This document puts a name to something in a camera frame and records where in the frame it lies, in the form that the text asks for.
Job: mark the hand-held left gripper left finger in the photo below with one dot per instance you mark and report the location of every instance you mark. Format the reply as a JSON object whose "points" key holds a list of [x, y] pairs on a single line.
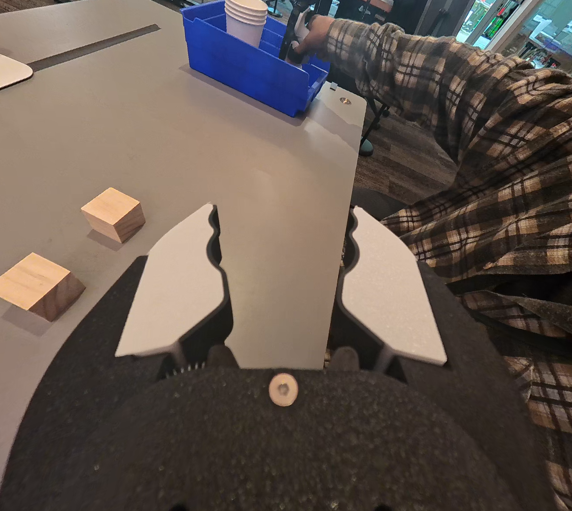
{"points": [[178, 292]]}

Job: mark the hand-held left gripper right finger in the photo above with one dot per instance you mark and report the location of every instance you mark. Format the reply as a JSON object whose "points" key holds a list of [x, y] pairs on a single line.
{"points": [[388, 296]]}

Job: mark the stack of white paper cups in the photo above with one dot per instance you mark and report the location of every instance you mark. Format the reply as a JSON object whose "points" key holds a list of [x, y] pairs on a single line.
{"points": [[243, 21]]}

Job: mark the blue plastic bin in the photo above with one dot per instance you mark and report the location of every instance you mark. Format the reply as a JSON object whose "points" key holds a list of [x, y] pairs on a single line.
{"points": [[241, 68]]}

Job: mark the wooden cube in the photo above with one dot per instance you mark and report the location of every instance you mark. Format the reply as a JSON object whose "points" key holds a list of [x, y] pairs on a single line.
{"points": [[111, 213], [38, 283]]}

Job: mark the person's right forearm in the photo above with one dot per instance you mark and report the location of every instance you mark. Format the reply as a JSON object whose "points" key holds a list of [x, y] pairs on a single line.
{"points": [[424, 72]]}

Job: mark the person's right hand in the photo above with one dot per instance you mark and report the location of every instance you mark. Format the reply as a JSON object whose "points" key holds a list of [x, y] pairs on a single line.
{"points": [[319, 34]]}

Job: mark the black office chair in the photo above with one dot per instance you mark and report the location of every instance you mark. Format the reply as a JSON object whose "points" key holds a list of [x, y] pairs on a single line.
{"points": [[375, 204]]}

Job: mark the shelves with goods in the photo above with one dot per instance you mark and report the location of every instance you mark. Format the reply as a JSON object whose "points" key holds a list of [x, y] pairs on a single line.
{"points": [[518, 14]]}

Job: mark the white flat tray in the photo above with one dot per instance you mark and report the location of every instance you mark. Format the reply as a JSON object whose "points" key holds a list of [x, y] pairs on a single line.
{"points": [[13, 70]]}

